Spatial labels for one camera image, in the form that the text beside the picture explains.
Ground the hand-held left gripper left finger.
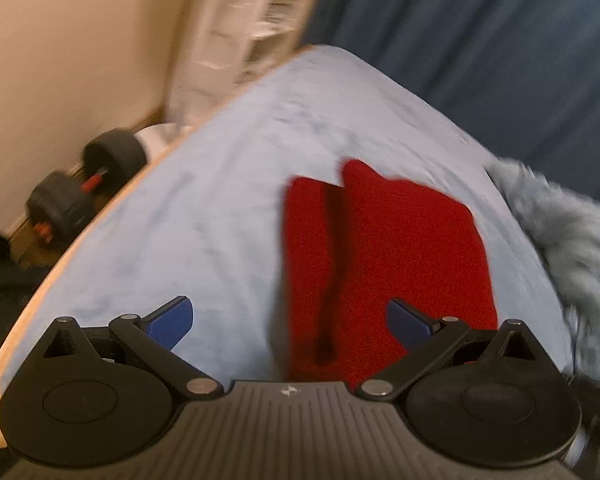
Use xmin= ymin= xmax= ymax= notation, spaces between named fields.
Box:
xmin=35 ymin=296 xmax=224 ymax=403

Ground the dark blue curtain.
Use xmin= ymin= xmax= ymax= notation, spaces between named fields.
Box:
xmin=300 ymin=0 xmax=600 ymax=206

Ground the red garment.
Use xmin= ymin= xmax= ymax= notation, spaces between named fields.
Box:
xmin=279 ymin=158 xmax=499 ymax=386

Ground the white round object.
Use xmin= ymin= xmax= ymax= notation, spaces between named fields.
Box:
xmin=132 ymin=122 xmax=195 ymax=162

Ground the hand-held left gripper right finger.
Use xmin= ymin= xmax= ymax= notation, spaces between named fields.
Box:
xmin=356 ymin=298 xmax=556 ymax=402

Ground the black dumbbell with red handle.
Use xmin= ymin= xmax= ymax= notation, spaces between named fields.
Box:
xmin=25 ymin=129 xmax=148 ymax=245

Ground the light blue blanket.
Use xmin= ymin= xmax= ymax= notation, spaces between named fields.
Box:
xmin=0 ymin=46 xmax=573 ymax=411

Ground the black object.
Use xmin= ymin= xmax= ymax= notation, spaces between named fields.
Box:
xmin=0 ymin=230 xmax=51 ymax=376

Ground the grey-blue crumpled cloth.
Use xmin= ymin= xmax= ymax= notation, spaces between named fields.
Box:
xmin=485 ymin=157 xmax=600 ymax=378

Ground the white shelf unit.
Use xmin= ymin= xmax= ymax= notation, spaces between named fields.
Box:
xmin=170 ymin=0 xmax=333 ymax=128

